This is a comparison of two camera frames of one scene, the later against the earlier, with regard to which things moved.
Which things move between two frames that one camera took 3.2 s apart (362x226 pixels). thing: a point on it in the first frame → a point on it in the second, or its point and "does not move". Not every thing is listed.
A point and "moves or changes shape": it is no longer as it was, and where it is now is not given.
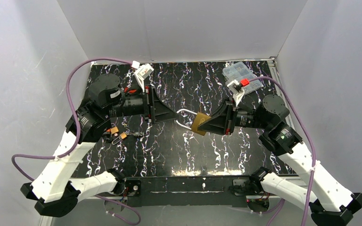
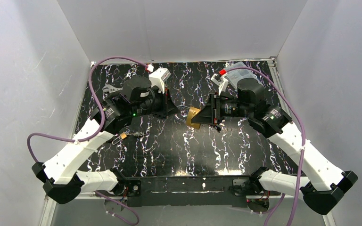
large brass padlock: (200, 118) moves or changes shape
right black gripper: (228, 117) → (215, 108)
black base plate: (187, 191) does not move
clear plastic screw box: (239, 71) does not move
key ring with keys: (136, 133) does not move
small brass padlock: (121, 136) does not move
